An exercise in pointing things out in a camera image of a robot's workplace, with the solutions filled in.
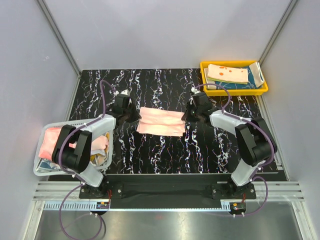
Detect aluminium frame rail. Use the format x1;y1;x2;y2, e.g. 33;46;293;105
33;181;305;212

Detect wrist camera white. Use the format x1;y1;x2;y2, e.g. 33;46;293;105
120;89;131;96
190;87;201;96

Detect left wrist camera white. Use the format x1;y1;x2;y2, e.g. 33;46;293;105
120;89;131;96

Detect cream yellow towel in basket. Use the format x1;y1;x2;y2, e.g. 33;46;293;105
90;132;110;167

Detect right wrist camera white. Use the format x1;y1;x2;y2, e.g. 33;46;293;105
190;87;201;96

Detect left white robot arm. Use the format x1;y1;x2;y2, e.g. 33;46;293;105
51;90;141;198

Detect yellow plastic tray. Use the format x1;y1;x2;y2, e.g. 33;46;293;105
200;60;268;97

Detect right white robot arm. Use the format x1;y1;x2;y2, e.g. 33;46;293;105
182;91;278;199

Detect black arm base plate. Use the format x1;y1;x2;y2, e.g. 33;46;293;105
79;173;257;200

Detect teal beige Doraemon towel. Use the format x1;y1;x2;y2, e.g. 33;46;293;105
203;62;265;90

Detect orange white patterned towel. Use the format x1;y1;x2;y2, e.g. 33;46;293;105
204;64;249;84

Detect grey plastic laundry basket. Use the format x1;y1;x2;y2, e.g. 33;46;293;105
33;115;116;177

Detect pink towel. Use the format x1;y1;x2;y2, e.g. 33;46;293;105
37;127;111;161
136;107;186;137

